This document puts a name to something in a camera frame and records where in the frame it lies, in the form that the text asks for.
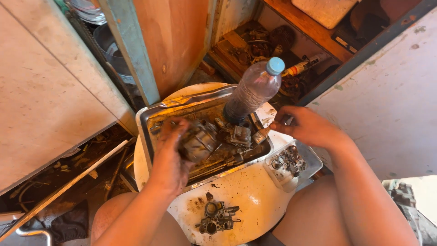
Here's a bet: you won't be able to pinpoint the clear plastic container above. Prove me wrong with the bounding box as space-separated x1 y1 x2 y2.
263 139 323 193

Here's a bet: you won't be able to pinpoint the small paint brush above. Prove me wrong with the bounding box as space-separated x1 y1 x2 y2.
252 116 291 145

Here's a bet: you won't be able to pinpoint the sealant tube with yellow label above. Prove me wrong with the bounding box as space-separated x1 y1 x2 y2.
282 53 328 77

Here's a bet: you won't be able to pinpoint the clear plastic bottle blue cap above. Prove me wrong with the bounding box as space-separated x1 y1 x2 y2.
223 57 285 124

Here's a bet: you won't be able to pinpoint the person's legs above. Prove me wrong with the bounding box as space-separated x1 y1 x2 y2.
90 175 420 246

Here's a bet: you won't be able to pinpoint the grey engine part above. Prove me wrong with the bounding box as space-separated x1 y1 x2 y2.
382 179 437 246

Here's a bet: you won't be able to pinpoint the person's left hand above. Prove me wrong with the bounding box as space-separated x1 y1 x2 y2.
149 117 196 196

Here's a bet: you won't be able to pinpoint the screwdriver in tray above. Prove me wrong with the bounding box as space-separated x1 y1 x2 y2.
188 154 244 180

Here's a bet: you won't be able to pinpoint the metal bucket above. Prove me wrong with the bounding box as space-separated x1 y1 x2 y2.
92 23 137 85

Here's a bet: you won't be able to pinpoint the grey carburetor body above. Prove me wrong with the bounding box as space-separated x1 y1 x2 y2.
178 120 221 163

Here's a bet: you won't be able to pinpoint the heap of small metal parts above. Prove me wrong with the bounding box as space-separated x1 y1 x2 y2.
271 145 307 177

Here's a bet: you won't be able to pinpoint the metal tray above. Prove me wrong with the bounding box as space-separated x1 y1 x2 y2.
135 84 274 193

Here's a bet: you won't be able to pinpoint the white wooden slat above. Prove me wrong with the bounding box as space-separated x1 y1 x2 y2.
0 138 132 241

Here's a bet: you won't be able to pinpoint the white foam block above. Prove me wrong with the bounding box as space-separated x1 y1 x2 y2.
291 0 359 30

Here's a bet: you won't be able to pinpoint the black cloth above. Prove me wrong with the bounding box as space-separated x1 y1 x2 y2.
48 200 90 244

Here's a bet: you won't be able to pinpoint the round white stool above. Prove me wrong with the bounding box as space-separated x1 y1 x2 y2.
133 82 325 246

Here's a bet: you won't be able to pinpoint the wooden shelf with rusty parts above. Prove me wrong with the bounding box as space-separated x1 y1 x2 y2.
205 0 424 103

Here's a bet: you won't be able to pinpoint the small grey carburetor part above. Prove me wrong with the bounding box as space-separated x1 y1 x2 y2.
215 118 253 149

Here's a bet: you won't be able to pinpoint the grey carburetor part with holes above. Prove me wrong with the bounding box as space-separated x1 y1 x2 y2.
195 200 241 235

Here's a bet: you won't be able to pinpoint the person's right hand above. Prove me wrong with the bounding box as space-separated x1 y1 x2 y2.
269 105 345 151

